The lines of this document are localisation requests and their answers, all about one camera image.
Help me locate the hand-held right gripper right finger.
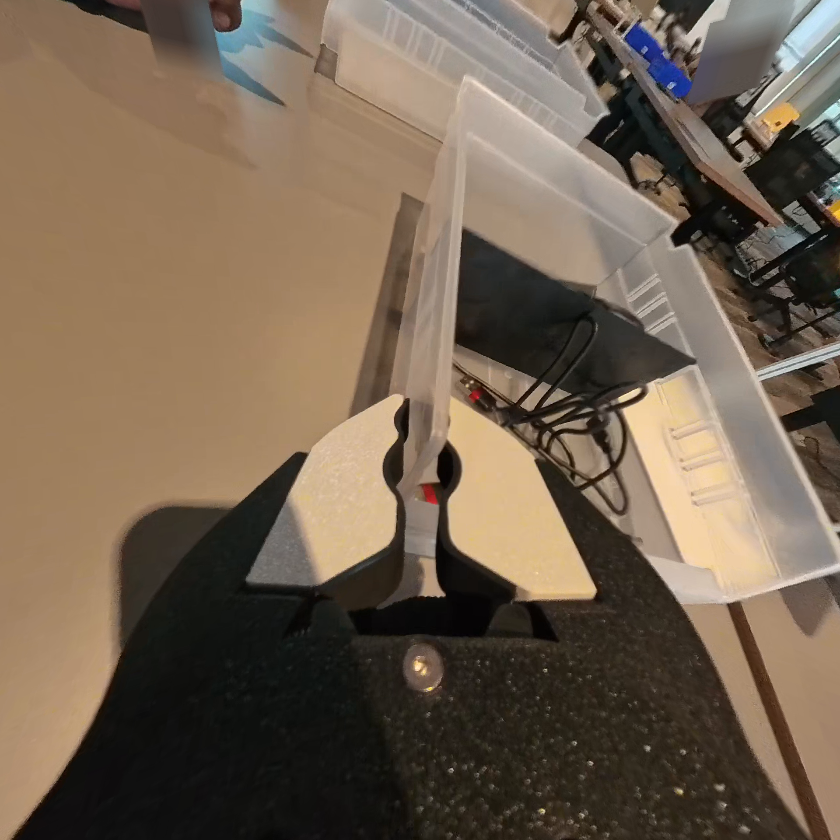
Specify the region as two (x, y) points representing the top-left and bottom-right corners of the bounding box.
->
(433, 410), (598, 601)

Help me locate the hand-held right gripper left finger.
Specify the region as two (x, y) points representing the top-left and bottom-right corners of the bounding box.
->
(246, 394), (411, 592)

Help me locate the clear plastic bin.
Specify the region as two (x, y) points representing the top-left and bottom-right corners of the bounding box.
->
(394, 73), (840, 605)
(320, 0), (610, 151)

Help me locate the black divider panel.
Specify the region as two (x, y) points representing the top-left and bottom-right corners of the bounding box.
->
(453, 226), (697, 382)

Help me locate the wooden desk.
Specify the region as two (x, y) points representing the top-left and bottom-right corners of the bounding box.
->
(591, 0), (785, 227)

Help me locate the black office chair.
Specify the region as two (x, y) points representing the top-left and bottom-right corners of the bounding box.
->
(745, 128), (840, 198)

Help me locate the blue plastic bin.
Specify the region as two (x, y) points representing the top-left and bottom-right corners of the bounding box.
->
(648, 56), (693, 94)
(622, 21), (665, 59)

